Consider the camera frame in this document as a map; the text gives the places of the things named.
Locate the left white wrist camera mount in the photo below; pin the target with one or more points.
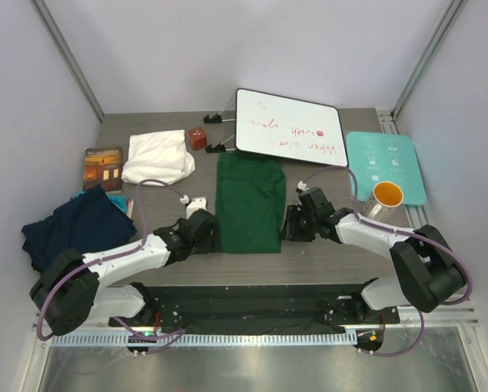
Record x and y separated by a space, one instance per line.
192 205

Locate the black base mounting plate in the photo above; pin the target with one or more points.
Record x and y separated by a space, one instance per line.
192 307

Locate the perforated metal rail strip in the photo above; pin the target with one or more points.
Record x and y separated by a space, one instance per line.
124 338

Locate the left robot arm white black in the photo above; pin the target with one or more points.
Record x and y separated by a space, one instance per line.
77 288

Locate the navy blue t-shirt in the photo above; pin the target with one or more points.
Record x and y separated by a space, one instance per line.
89 222

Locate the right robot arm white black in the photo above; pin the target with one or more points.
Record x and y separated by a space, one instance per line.
427 273

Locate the white mug orange inside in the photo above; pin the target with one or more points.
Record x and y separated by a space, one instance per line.
383 201

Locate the brown paperback book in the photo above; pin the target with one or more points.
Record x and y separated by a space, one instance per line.
103 167

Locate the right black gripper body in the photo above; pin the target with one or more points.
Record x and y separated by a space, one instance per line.
301 225

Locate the whiteboard black stand foot near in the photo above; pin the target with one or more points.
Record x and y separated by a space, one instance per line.
219 148

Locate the teal t-shirt under pile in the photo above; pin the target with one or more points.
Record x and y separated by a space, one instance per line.
124 204

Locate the whiteboard black stand foot far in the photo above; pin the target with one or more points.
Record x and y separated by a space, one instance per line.
217 118

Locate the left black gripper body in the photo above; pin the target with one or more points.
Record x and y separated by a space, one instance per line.
194 247

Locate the white folded t-shirt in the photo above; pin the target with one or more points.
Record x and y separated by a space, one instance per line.
160 155

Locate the teal plastic cutting board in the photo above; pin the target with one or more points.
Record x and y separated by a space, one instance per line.
376 157

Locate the whiteboard black stand foot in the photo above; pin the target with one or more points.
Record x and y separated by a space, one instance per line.
219 148
217 118

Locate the green t-shirt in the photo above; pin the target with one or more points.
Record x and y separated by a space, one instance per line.
250 203

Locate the white whiteboard with black frame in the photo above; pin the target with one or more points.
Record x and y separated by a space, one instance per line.
284 127

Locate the red brown cube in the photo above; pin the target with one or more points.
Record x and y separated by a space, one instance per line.
198 138

